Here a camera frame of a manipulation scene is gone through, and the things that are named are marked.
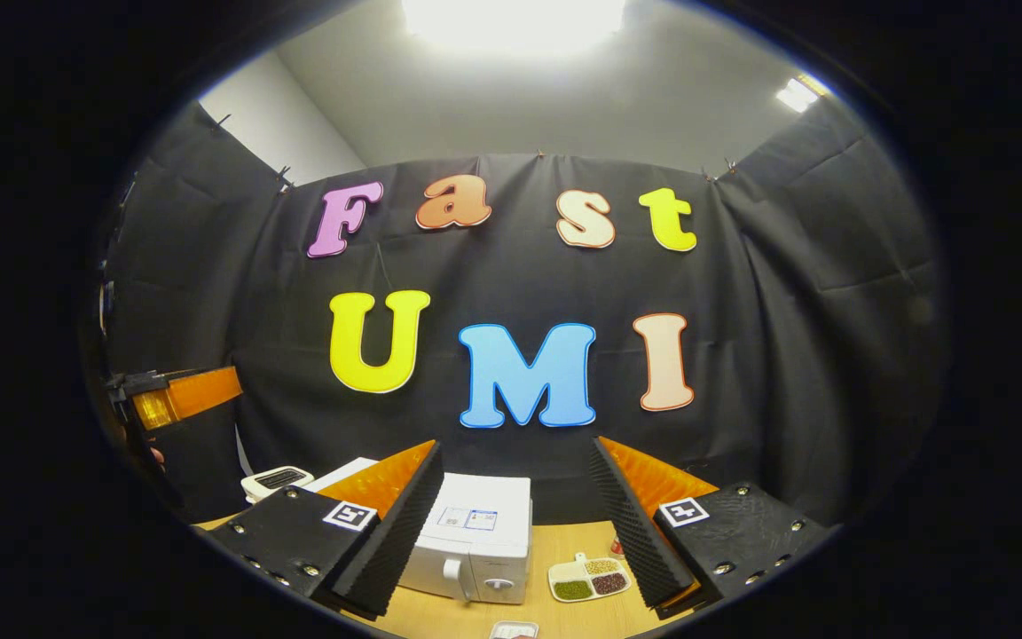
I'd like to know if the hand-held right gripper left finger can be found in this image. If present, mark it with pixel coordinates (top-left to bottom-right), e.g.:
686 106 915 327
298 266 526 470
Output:
208 441 445 620

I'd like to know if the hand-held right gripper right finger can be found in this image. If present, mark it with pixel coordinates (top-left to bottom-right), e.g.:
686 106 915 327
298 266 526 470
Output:
589 435 831 620

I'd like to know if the white microwave oven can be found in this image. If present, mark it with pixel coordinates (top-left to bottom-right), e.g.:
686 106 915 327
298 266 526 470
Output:
303 456 535 607

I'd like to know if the white divided dish of beans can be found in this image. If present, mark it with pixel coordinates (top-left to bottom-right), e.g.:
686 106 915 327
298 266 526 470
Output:
548 552 633 604

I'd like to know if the white toaster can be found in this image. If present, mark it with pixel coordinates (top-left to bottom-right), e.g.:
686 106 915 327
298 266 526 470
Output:
240 466 315 504

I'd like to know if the small ceiling light panel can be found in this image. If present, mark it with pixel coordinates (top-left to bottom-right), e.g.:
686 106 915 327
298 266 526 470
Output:
775 75 831 114

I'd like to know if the large ceiling light panel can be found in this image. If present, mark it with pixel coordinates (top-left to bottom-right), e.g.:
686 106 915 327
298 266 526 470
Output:
400 0 627 54

